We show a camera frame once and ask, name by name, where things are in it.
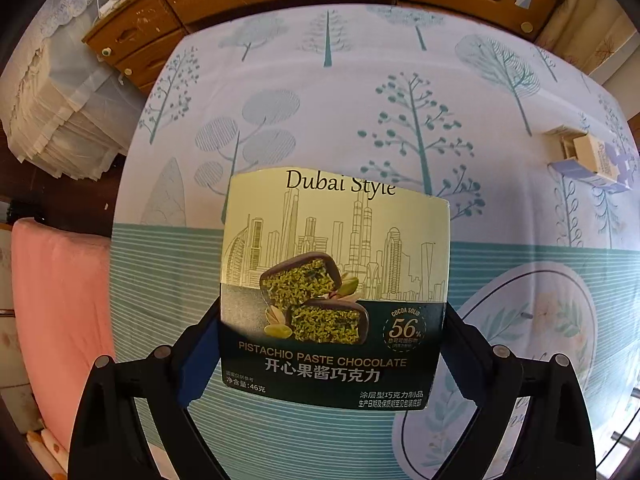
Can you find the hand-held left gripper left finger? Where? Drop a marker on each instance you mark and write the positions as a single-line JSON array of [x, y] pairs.
[[200, 360]]

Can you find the purple cardboard box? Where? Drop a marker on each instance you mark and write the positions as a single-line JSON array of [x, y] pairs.
[[595, 160]]

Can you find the green chocolate box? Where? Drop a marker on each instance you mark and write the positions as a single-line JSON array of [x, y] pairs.
[[335, 260]]

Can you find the floral cloth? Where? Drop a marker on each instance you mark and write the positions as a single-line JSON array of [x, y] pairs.
[[47, 455]]

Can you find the white lace cover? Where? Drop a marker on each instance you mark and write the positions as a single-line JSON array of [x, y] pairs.
[[60, 110]]

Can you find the tree print tablecloth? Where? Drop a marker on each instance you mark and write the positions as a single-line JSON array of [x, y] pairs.
[[325, 110]]

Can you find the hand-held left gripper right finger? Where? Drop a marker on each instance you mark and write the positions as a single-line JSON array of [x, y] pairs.
[[460, 355]]

